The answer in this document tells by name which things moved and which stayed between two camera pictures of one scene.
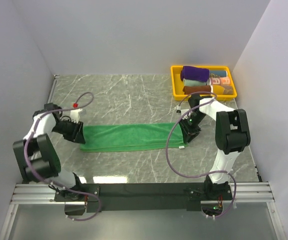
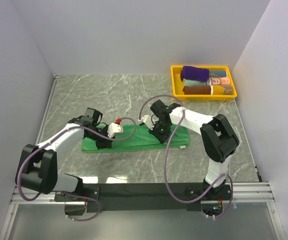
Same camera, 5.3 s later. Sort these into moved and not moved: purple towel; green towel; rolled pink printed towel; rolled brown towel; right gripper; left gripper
Moved: left gripper; right gripper
Not moved: rolled brown towel; rolled pink printed towel; purple towel; green towel
